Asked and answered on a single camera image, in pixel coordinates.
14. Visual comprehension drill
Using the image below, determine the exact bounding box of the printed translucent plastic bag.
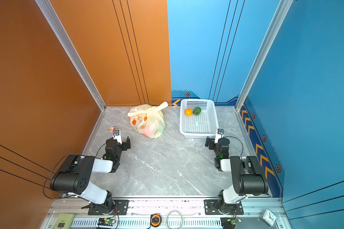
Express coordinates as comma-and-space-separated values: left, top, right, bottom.
128, 102, 168, 138

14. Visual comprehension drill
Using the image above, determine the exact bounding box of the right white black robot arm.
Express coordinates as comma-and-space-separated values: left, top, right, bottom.
205, 137, 269, 215

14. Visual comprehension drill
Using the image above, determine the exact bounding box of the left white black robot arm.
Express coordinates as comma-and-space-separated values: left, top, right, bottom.
50, 137, 131, 215

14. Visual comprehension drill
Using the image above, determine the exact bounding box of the green fruit in basket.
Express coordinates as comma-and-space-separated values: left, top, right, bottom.
193, 107, 202, 115

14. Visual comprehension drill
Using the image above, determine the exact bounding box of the orange fruit in basket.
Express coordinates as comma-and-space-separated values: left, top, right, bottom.
185, 108, 193, 116

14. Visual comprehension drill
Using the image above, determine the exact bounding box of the white plastic basket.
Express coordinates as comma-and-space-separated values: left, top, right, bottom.
179, 99, 219, 138

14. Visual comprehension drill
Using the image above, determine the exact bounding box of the small pink toy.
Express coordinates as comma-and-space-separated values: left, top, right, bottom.
109, 127, 116, 133

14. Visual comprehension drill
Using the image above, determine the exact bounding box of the left green circuit board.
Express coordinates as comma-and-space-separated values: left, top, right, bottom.
97, 218, 117, 229

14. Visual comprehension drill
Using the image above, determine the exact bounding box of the orange black tape measure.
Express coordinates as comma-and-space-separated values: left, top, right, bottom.
150, 213, 161, 228

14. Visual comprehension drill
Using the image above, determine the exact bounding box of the right circuit board module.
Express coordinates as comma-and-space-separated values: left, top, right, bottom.
220, 217, 242, 229

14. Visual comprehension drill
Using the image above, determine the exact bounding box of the white desk clock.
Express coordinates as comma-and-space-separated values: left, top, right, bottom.
260, 209, 278, 227

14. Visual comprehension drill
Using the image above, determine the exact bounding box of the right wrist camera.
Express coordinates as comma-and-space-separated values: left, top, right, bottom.
215, 128, 224, 144

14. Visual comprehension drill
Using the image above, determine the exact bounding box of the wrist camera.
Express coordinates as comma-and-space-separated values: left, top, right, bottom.
215, 128, 224, 144
112, 129, 122, 144

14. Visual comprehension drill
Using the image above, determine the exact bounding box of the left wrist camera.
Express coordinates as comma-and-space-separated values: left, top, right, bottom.
112, 129, 122, 144

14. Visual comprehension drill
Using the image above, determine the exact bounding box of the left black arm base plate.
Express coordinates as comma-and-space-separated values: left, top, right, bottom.
83, 199, 129, 216

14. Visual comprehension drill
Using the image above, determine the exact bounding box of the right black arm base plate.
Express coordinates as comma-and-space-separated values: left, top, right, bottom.
204, 199, 244, 215

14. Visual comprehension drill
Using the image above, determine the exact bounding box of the white coiled cable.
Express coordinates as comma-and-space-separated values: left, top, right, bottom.
165, 209, 184, 229

